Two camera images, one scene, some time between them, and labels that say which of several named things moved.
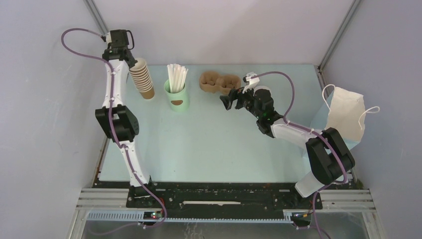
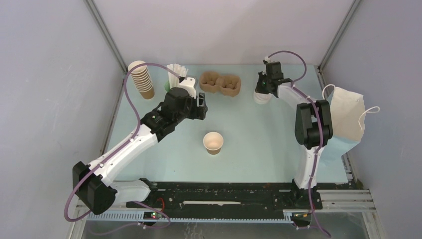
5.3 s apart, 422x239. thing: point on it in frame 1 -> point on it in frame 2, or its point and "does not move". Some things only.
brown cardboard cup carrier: [213, 81] does not move
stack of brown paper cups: [142, 79] does not move
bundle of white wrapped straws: [176, 74] does not move
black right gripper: [235, 94] -> [260, 88]
